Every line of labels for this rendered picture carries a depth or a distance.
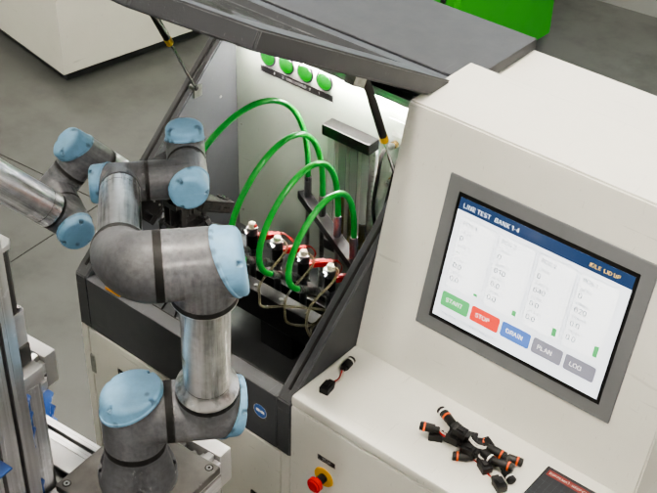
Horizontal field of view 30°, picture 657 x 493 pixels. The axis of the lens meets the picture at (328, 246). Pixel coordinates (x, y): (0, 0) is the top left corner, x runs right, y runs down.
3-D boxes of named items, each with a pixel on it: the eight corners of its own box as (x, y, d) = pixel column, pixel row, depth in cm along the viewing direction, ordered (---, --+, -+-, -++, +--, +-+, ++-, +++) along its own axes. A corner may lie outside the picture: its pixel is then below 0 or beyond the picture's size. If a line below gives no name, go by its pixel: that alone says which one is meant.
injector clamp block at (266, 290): (225, 320, 304) (223, 272, 295) (252, 301, 310) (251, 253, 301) (329, 382, 287) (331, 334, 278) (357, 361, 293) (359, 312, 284)
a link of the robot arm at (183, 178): (151, 214, 226) (149, 182, 235) (211, 210, 228) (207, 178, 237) (149, 179, 222) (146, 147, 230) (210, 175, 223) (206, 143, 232)
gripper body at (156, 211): (142, 216, 272) (101, 190, 264) (164, 184, 272) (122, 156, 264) (155, 227, 266) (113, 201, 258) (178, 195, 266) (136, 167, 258)
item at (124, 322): (91, 329, 306) (85, 278, 297) (105, 320, 309) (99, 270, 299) (276, 448, 275) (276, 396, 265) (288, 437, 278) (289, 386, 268)
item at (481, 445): (409, 441, 252) (411, 422, 248) (439, 414, 258) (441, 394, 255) (502, 497, 240) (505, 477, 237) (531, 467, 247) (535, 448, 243)
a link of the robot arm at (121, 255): (85, 321, 189) (92, 205, 233) (157, 315, 190) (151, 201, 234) (78, 252, 184) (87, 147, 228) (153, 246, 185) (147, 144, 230)
